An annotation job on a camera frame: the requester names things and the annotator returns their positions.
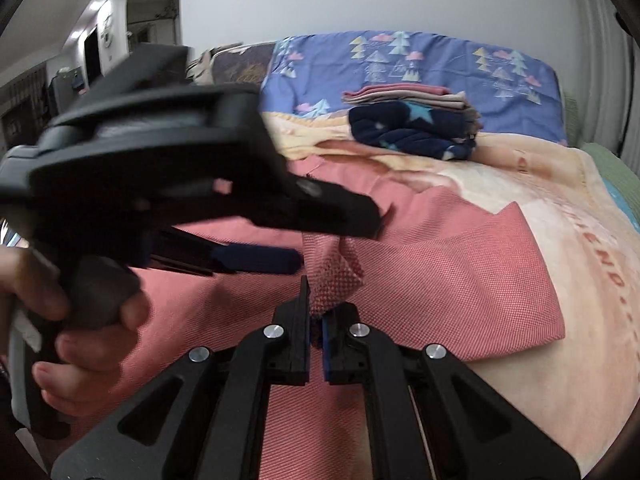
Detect red checked cloth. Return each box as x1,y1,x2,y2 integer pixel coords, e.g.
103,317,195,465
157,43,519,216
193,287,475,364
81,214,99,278
50,152,567,480

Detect peach printed blanket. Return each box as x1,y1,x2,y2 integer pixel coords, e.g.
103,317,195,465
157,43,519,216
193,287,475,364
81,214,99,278
260,110,640,466

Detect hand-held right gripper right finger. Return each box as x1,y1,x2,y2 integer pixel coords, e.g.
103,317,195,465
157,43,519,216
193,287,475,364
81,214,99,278
322,302,582,480

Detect white curtain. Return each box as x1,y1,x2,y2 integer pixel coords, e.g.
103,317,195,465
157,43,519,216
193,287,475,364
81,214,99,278
570,0,640,161

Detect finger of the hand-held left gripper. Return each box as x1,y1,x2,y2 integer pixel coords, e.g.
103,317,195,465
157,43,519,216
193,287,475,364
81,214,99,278
149,229,304,278
249,176,385,241

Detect green quilted cloth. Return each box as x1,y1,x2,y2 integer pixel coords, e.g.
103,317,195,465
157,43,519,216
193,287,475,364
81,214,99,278
560,89,640,223

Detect folded navy star garment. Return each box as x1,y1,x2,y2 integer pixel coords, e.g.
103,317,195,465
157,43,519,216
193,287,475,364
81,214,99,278
348,101,479,162

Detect blue tree print bedding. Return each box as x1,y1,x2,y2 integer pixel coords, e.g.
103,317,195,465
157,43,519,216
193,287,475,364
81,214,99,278
260,30,569,147

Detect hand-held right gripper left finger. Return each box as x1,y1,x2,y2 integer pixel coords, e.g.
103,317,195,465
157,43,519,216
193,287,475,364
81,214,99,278
50,276,310,480

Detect person's left hand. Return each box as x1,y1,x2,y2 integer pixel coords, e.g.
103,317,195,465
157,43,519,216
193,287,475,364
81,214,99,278
0,246,152,417

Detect brown patterned pillow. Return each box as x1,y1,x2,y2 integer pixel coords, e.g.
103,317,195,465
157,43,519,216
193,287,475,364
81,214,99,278
187,42,277,87

